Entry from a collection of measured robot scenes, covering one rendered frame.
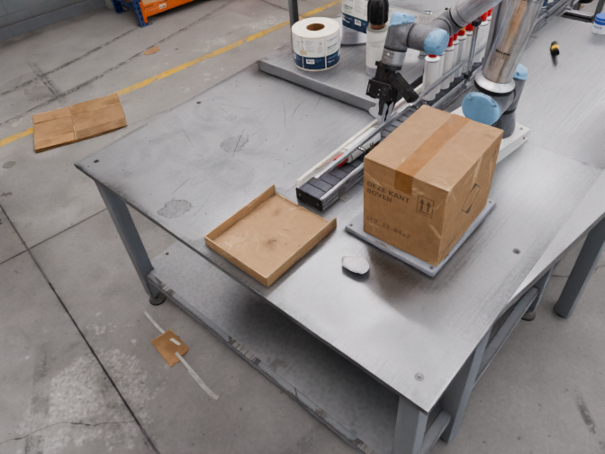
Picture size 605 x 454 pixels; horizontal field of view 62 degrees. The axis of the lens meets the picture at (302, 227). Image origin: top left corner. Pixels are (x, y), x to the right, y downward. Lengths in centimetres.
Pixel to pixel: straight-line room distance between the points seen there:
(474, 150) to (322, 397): 101
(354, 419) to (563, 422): 81
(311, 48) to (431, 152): 99
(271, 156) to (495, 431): 131
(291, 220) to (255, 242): 14
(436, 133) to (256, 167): 67
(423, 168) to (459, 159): 10
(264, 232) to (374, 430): 77
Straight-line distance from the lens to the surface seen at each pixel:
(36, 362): 261
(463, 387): 171
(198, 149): 194
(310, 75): 221
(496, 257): 150
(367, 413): 187
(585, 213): 172
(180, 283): 230
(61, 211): 330
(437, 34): 167
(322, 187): 160
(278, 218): 158
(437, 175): 127
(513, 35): 155
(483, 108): 163
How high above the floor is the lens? 191
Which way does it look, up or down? 44 degrees down
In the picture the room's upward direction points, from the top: 6 degrees counter-clockwise
